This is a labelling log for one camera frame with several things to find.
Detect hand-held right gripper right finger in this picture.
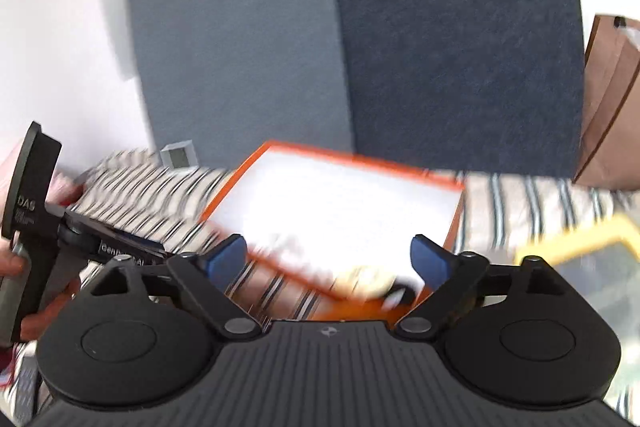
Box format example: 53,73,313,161
395,234,567,338

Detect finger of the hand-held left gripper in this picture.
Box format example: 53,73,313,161
57,212,203,268

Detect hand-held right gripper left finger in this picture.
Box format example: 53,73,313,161
82,234,263,340

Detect small white black plush toy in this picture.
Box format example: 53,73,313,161
335,263,420,312

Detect orange rimmed white tray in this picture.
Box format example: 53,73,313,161
197,139,467,324

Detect person's left hand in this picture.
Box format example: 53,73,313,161
0,249,84,344

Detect striped blanket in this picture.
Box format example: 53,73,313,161
0,147,640,427

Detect yellow rimmed container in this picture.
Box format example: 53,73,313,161
514,211,640,338

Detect grey felt panel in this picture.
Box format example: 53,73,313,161
124,0,357,172

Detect navy felt panel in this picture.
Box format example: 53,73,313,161
322,0,587,182

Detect brown cardboard box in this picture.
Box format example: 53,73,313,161
572,14,640,191

